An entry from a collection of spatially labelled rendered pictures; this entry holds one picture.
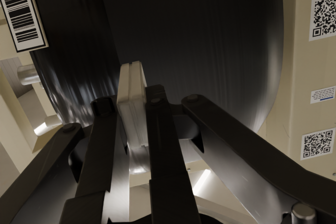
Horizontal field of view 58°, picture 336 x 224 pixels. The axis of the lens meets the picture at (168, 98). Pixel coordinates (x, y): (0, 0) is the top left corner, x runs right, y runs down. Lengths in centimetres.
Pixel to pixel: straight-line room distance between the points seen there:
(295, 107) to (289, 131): 6
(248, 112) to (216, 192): 696
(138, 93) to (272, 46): 22
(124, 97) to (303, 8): 45
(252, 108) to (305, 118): 32
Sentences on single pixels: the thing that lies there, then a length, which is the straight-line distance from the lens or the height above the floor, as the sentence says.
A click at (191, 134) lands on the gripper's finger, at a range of 15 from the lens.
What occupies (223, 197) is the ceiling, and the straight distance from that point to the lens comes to 723.
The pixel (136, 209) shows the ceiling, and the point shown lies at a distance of 741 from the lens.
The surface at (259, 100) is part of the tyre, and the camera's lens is 38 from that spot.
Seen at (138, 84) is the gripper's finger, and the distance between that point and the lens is 18.
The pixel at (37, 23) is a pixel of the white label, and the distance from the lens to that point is 32.
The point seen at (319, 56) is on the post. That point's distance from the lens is 62.
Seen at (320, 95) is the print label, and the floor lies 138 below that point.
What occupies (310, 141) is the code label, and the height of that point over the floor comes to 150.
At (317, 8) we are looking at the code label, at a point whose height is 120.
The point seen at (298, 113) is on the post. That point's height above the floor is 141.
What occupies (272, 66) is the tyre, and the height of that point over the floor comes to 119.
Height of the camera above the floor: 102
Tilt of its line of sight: 32 degrees up
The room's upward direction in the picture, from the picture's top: 168 degrees clockwise
